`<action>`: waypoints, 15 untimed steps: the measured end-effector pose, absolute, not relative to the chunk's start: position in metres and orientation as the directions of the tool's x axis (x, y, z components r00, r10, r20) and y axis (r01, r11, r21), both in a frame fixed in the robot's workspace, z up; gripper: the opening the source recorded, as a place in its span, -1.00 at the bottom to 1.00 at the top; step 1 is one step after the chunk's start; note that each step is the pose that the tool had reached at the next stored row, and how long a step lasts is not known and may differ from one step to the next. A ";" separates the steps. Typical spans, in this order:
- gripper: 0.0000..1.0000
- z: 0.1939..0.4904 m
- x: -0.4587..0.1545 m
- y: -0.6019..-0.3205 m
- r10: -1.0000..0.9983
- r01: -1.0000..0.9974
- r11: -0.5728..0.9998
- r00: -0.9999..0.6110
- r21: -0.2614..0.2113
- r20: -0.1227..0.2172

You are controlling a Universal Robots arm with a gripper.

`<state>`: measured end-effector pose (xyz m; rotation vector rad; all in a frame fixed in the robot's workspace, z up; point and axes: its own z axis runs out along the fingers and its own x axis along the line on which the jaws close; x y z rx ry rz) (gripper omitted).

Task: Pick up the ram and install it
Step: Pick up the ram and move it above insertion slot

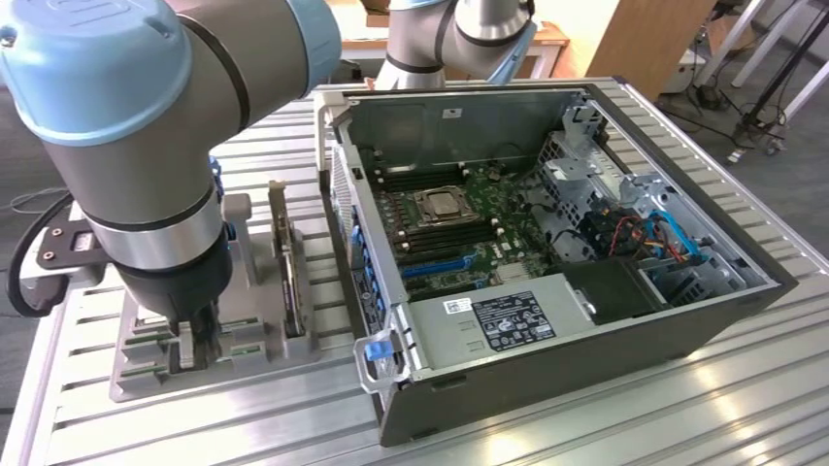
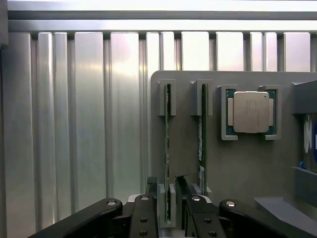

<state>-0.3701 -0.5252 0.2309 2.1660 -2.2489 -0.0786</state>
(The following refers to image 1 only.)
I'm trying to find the grey parts rack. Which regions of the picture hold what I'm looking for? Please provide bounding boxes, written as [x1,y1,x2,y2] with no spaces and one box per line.
[108,192,323,404]

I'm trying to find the low metal disk bay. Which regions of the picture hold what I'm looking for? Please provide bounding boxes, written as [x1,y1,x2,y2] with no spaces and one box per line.
[637,256,750,307]

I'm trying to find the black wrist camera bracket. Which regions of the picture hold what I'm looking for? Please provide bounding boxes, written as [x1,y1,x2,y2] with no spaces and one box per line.
[35,213,109,271]

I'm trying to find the white computer box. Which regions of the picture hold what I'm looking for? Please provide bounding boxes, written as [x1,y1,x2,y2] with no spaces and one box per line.
[663,48,707,93]

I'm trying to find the perforated metal disk bay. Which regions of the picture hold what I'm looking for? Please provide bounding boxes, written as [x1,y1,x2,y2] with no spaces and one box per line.
[537,128,649,253]

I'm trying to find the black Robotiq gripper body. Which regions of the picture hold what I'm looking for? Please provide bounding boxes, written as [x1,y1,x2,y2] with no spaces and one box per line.
[115,248,236,325]

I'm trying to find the green motherboard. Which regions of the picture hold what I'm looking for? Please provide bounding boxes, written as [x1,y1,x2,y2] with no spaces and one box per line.
[371,162,565,302]

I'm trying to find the blue case release latch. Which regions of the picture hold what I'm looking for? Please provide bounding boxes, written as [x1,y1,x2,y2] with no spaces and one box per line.
[362,339,398,363]

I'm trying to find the black camera cable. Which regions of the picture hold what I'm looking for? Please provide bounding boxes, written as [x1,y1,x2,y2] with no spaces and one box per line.
[4,192,73,319]

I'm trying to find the white table frame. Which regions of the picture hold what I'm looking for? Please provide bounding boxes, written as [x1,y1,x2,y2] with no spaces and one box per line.
[702,0,829,122]

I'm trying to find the black wheeled stand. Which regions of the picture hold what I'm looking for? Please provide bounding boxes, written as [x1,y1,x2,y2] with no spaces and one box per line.
[723,28,829,164]

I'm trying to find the CPU in metal socket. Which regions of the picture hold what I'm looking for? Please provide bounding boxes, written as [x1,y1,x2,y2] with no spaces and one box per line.
[414,186,484,229]

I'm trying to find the light blue wire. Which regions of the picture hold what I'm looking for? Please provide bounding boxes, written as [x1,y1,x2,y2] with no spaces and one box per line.
[646,209,709,267]

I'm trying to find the white-latched RAM slot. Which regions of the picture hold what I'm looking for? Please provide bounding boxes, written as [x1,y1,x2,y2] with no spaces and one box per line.
[376,172,468,186]
[398,226,494,245]
[372,162,464,176]

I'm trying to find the black graphics card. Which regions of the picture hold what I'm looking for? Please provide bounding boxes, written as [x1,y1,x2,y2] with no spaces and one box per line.
[268,179,310,339]

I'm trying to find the red orange wire bundle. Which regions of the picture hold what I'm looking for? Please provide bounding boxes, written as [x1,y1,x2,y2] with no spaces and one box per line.
[613,216,689,264]

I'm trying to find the blue expansion slot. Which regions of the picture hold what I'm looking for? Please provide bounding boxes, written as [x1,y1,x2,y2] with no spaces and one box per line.
[398,255,472,282]

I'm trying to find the silver chipset heat sink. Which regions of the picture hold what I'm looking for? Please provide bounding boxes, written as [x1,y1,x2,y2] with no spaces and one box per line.
[497,264,538,286]

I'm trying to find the brown cardboard box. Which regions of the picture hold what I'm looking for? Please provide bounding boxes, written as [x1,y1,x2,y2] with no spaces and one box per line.
[362,0,394,28]

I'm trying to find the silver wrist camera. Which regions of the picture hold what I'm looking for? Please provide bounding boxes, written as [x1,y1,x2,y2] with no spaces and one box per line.
[17,264,109,295]

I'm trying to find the silver installed CPU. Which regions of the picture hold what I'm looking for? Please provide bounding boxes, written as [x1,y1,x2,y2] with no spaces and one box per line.
[431,193,464,217]

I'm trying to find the grey power supply unit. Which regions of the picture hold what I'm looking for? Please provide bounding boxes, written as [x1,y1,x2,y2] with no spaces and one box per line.
[404,274,597,383]

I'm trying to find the wooden cabinet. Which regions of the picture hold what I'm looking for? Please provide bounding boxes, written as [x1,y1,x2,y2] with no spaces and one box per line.
[586,0,719,98]

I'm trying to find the long wooden desk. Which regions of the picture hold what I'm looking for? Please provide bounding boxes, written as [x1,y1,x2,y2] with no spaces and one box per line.
[335,18,571,82]

